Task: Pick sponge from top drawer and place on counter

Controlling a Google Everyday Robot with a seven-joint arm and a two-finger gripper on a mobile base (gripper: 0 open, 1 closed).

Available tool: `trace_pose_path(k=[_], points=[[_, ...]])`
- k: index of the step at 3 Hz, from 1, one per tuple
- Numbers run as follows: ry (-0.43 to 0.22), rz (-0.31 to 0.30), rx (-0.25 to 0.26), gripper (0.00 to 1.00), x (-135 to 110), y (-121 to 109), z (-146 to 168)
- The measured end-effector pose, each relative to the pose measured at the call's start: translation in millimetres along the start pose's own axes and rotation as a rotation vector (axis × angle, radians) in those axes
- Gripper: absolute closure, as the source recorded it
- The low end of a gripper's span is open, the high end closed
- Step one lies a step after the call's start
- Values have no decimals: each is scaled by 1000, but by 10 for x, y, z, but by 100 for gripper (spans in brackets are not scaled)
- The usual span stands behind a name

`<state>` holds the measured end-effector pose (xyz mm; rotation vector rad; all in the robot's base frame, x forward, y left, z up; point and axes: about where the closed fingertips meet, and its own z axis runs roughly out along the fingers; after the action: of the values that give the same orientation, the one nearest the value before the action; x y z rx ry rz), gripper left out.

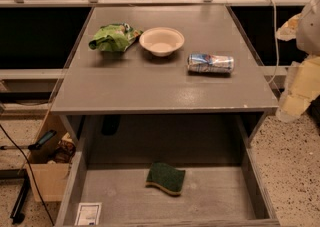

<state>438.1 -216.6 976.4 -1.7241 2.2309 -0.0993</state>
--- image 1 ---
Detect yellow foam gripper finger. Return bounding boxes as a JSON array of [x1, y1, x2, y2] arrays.
[[276, 14, 301, 41], [276, 55, 320, 123]]

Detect green yellow sponge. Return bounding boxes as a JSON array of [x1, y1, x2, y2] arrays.
[[145, 162, 186, 196]]

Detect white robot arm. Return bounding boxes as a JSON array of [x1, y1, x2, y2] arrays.
[[276, 0, 320, 122]]

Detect grey cabinet counter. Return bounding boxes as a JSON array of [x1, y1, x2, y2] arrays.
[[51, 5, 277, 132]]

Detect open grey top drawer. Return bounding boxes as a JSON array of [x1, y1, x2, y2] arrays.
[[56, 114, 280, 227]]

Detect blue white soda can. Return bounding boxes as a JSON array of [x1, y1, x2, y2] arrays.
[[187, 53, 234, 74]]

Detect crushed green chip bag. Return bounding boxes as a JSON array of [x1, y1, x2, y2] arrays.
[[89, 23, 142, 52]]

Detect white label sticker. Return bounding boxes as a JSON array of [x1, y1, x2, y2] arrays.
[[75, 203, 102, 226]]

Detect cardboard box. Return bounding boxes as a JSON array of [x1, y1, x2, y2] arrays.
[[25, 113, 76, 202]]

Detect black stand foot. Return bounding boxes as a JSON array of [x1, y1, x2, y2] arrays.
[[0, 169, 31, 224]]

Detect white hanging cable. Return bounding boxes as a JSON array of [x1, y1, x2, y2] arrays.
[[255, 0, 280, 85]]

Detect black handled tool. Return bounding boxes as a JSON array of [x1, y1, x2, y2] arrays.
[[0, 130, 57, 150]]

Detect black floor cable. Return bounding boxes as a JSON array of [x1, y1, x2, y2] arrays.
[[0, 123, 55, 227]]

